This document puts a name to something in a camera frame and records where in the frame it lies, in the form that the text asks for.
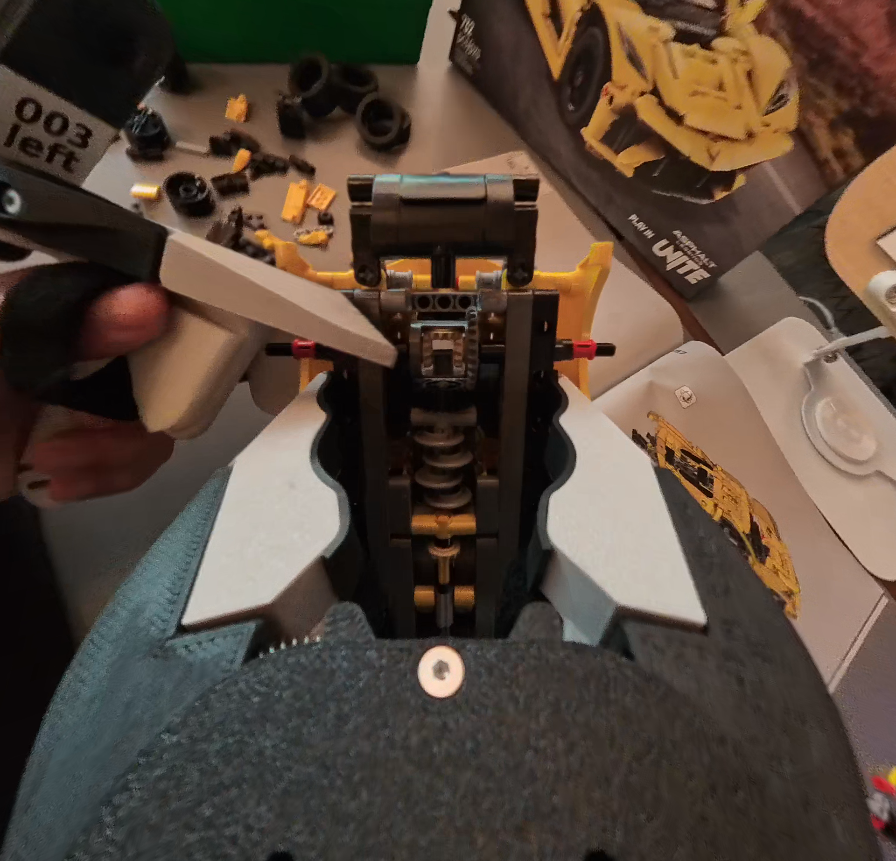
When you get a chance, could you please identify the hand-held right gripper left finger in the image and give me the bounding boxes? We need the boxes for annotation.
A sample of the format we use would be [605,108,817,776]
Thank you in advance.
[181,373,352,639]

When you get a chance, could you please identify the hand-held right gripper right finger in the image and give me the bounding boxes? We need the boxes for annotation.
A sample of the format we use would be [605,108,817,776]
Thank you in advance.
[539,378,708,643]

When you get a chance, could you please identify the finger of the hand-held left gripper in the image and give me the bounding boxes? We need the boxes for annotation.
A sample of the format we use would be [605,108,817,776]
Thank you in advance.
[160,231,399,368]

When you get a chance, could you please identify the yellow brick car model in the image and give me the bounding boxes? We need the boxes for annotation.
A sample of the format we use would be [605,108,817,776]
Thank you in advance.
[266,172,617,643]

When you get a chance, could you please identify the grey desk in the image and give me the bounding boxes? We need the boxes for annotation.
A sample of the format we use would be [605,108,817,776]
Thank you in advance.
[42,7,896,736]

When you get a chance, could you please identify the open instruction booklet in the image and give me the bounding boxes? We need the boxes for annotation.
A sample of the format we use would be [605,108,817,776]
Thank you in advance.
[594,341,889,690]

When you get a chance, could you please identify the black wheel hub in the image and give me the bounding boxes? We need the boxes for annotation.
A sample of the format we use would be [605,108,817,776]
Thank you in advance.
[162,171,218,219]
[124,106,172,163]

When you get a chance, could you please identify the pile of yellow black pieces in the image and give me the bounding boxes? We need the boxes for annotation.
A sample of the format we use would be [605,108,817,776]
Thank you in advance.
[129,92,338,268]

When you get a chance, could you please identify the green plastic bin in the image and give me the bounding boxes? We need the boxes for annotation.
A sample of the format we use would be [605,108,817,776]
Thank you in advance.
[129,0,443,68]

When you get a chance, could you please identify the scattered small brick pieces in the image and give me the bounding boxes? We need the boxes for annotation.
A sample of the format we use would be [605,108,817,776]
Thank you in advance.
[867,769,896,835]

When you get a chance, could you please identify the brick set box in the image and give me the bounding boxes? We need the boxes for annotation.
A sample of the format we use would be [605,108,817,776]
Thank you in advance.
[448,0,896,303]

